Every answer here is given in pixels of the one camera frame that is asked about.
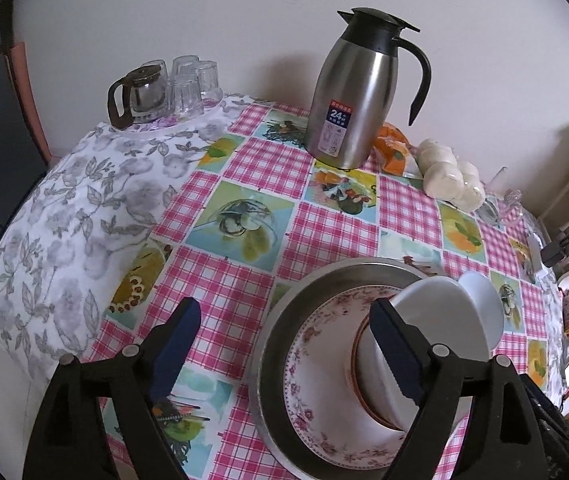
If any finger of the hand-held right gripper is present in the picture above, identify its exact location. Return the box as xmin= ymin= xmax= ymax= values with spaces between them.
xmin=518 ymin=372 xmax=569 ymax=441

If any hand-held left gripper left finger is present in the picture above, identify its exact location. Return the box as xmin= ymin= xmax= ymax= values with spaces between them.
xmin=22 ymin=295 xmax=203 ymax=480

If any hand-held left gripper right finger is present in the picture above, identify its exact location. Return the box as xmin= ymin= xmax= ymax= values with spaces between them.
xmin=369 ymin=297 xmax=551 ymax=480

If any strawberry print bowl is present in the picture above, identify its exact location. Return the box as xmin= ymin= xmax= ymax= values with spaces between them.
xmin=350 ymin=304 xmax=418 ymax=434

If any light blue bowl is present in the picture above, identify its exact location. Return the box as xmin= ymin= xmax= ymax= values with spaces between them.
xmin=391 ymin=279 xmax=492 ymax=376

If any round floral rim plate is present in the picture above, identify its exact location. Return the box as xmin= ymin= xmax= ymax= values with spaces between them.
xmin=284 ymin=287 xmax=446 ymax=456

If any white square bowl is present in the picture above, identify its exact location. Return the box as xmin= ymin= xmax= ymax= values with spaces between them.
xmin=458 ymin=269 xmax=507 ymax=347

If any large steel basin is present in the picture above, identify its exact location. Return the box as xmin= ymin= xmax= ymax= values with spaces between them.
xmin=256 ymin=257 xmax=471 ymax=469

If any pink checked tablecloth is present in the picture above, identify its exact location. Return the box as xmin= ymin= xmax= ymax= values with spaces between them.
xmin=81 ymin=99 xmax=566 ymax=480

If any black charger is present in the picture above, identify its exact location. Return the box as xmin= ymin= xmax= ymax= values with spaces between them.
xmin=541 ymin=239 xmax=569 ymax=267

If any grey floral cloth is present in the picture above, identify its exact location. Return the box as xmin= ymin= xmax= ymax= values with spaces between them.
xmin=0 ymin=92 xmax=246 ymax=392

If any clear glass mug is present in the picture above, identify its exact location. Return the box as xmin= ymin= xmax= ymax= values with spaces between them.
xmin=479 ymin=164 xmax=526 ymax=225

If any orange snack packet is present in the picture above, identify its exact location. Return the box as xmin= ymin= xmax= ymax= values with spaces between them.
xmin=374 ymin=122 xmax=413 ymax=177

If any white floral tray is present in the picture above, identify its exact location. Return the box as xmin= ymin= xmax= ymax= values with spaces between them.
xmin=111 ymin=97 xmax=228 ymax=136

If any clear drinking glass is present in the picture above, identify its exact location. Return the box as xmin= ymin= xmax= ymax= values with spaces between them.
xmin=140 ymin=58 xmax=170 ymax=79
xmin=170 ymin=54 xmax=200 ymax=82
xmin=195 ymin=59 xmax=222 ymax=104
xmin=168 ymin=75 xmax=206 ymax=120

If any stainless steel thermos jug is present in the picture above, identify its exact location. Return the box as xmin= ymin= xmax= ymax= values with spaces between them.
xmin=304 ymin=7 xmax=433 ymax=170

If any glass teapot black handle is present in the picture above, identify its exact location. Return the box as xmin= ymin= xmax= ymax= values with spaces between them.
xmin=107 ymin=64 xmax=170 ymax=130

